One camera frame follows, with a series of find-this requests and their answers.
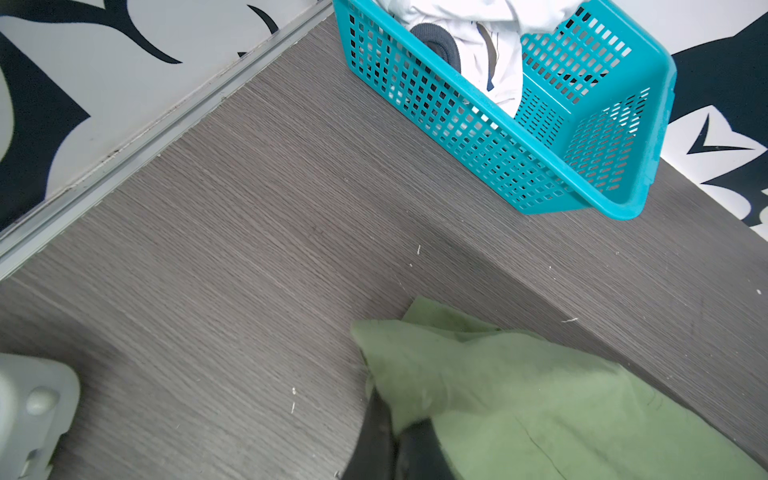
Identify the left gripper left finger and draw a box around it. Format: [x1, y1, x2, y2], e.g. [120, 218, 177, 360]
[341, 390, 397, 480]

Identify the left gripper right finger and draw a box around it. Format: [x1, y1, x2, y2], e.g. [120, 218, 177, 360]
[395, 419, 455, 480]

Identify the green tank top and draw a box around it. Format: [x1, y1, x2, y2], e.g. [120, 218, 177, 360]
[351, 297, 767, 479]

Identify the white grey tank top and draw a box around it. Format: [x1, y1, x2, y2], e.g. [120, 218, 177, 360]
[377, 0, 582, 117]

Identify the white round plastic object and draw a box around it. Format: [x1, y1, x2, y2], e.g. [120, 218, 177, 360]
[1, 353, 81, 480]

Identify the teal plastic basket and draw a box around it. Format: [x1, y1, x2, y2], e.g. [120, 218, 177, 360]
[334, 1, 676, 220]

